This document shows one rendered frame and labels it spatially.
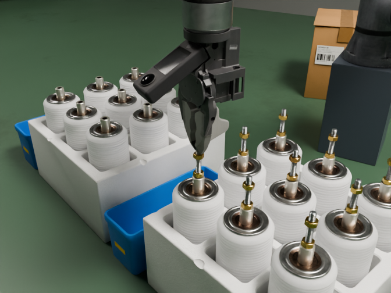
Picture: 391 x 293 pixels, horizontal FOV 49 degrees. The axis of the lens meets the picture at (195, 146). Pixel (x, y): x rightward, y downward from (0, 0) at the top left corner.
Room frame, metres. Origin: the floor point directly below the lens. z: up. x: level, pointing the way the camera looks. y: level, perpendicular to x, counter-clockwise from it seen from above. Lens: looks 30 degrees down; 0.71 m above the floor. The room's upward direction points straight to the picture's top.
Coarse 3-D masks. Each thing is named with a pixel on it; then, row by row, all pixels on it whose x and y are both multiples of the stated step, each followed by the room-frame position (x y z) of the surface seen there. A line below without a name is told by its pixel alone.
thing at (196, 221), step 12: (180, 204) 0.60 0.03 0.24; (192, 204) 0.60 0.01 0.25; (204, 204) 0.60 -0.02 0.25; (216, 204) 0.61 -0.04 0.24; (180, 216) 0.61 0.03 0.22; (192, 216) 0.59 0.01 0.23; (204, 216) 0.59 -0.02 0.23; (216, 216) 0.61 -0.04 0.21; (180, 228) 0.61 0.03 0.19; (192, 228) 0.59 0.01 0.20; (204, 228) 0.59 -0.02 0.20; (192, 240) 0.59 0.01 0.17; (204, 240) 0.59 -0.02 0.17
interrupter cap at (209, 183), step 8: (184, 184) 0.65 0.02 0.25; (192, 184) 0.65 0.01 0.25; (208, 184) 0.65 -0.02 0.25; (216, 184) 0.65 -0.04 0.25; (184, 192) 0.63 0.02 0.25; (192, 192) 0.63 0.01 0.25; (208, 192) 0.63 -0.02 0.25; (216, 192) 0.62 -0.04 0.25; (192, 200) 0.60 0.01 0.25; (200, 200) 0.60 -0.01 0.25; (208, 200) 0.61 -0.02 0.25
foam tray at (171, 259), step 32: (160, 224) 0.63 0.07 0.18; (160, 256) 0.61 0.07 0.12; (192, 256) 0.54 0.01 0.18; (384, 256) 0.54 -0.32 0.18; (160, 288) 0.61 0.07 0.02; (192, 288) 0.54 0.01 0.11; (224, 288) 0.48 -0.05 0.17; (256, 288) 0.47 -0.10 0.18; (352, 288) 0.47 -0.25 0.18; (384, 288) 0.49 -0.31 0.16
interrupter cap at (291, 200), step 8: (272, 184) 0.65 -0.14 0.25; (280, 184) 0.65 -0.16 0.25; (304, 184) 0.65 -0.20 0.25; (272, 192) 0.63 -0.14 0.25; (280, 192) 0.63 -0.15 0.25; (304, 192) 0.63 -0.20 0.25; (280, 200) 0.60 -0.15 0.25; (288, 200) 0.60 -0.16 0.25; (296, 200) 0.60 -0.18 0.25; (304, 200) 0.60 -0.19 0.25
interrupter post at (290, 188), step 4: (288, 180) 0.63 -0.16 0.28; (296, 180) 0.63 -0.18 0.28; (288, 184) 0.62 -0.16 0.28; (292, 184) 0.62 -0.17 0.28; (296, 184) 0.62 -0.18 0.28; (288, 188) 0.62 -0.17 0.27; (292, 188) 0.62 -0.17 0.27; (296, 188) 0.62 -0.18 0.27; (284, 192) 0.63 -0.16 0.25; (288, 192) 0.62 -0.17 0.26; (292, 192) 0.62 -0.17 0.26; (296, 192) 0.63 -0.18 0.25
